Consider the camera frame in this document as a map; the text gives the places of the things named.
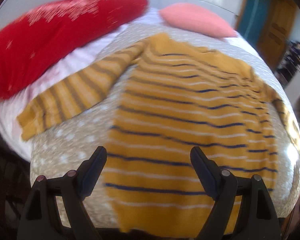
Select wooden door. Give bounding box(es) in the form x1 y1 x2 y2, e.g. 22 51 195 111
257 0 297 69

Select pink knit cushion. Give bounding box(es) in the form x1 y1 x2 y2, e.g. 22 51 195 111
159 3 237 38

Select red floral long pillow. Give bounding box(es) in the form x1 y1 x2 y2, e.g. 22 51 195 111
0 0 148 102

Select beige heart-patterned quilt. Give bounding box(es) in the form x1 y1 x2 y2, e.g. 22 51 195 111
30 23 300 217

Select yellow striped knit sweater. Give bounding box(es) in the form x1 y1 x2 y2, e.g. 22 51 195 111
17 33 300 238

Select teal curtain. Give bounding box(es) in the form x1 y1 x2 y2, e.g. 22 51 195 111
237 0 271 48

